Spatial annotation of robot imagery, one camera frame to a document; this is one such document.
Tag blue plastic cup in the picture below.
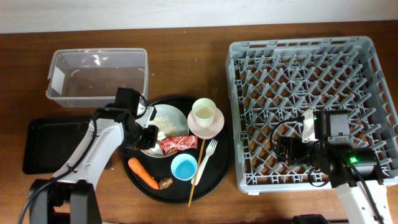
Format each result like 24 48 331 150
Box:
170 154 198 181

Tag pink saucer plate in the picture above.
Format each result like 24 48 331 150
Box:
187 108 224 139

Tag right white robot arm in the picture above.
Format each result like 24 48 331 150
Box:
270 110 392 223

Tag red snack wrapper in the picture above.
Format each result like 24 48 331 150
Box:
159 136 198 156

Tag brown food chunk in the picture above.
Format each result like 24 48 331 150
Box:
159 177 173 190

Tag white tissue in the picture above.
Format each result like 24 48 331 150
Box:
157 131 166 141

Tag grey dishwasher rack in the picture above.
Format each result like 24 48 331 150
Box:
226 36 397 194

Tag orange carrot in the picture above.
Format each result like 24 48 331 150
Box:
127 157 159 190

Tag black rectangular tray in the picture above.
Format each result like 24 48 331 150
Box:
22 116 90 174

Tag grey plate with food scraps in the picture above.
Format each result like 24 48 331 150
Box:
139 104 190 158

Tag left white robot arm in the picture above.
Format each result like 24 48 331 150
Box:
19 88 158 223

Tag wooden chopstick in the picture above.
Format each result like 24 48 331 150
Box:
188 139 206 208

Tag white plastic fork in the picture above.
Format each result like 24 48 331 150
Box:
191 139 218 185

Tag round black serving tray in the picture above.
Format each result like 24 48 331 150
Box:
120 95 233 204

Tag cream plastic cup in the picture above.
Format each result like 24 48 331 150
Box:
192 98 217 128

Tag clear plastic bin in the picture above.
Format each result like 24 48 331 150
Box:
46 48 149 108

